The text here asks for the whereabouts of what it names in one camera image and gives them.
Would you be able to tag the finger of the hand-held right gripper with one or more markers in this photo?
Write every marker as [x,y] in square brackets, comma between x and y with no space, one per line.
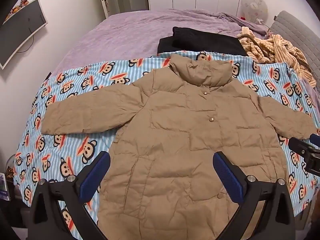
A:
[315,139]
[300,147]

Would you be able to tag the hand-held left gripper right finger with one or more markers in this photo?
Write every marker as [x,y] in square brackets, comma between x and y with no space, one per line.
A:
[226,177]

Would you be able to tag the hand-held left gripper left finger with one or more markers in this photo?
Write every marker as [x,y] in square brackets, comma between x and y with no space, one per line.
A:
[95,174]

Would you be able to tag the tan puffer jacket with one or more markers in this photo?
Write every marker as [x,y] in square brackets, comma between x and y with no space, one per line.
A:
[175,130]

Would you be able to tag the monkey print striped blanket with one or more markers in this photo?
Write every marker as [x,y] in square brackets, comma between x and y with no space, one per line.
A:
[75,87]

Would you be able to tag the blue book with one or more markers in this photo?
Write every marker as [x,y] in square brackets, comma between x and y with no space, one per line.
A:
[3,186]

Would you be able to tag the beige striped fleece garment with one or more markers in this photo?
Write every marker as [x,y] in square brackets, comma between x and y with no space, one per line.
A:
[280,47]

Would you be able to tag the grey headboard cushion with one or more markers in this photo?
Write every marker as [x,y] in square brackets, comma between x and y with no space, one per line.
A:
[297,25]

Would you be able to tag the black folded clothing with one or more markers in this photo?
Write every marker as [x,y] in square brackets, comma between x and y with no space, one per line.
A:
[200,41]

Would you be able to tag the purple bedspread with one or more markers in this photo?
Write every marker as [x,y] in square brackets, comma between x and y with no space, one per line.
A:
[125,35]

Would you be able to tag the white patterned fan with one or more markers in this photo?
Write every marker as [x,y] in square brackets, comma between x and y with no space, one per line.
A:
[252,6]

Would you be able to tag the wall-mounted curved monitor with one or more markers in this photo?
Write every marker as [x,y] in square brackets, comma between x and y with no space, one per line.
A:
[20,30]

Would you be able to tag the colourful wall stickers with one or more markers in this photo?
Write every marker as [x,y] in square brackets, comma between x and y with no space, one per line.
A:
[21,5]

